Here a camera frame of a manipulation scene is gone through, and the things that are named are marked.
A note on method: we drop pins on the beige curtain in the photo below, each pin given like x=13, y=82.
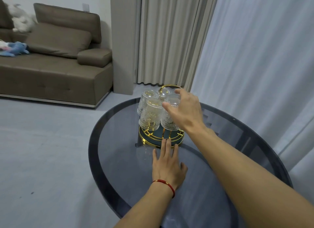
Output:
x=169, y=33

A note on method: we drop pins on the person's right forearm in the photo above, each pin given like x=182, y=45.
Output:
x=245, y=181

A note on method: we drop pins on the round dark glass table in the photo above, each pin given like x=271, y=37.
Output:
x=122, y=166

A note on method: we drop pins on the person's right hand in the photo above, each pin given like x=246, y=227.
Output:
x=189, y=112

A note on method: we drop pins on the clear ribbed glass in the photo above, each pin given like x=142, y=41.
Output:
x=166, y=122
x=164, y=92
x=150, y=114
x=147, y=97

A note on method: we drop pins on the pink and white plush toy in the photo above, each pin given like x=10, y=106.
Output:
x=3, y=46

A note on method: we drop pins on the white wall switch plate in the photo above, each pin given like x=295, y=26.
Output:
x=86, y=7

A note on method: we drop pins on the white sheer curtain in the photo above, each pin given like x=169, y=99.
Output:
x=257, y=51

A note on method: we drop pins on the brown sofa cushion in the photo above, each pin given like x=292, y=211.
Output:
x=59, y=39

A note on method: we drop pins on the blue plush toy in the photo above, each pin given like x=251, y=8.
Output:
x=17, y=48

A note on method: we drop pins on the white plush rabbit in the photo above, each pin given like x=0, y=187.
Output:
x=22, y=22

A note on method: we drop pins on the brown sofa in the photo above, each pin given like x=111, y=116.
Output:
x=61, y=80

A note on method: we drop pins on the person's left forearm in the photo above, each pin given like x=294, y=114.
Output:
x=147, y=208

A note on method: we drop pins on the person's left hand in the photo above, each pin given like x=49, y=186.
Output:
x=169, y=169

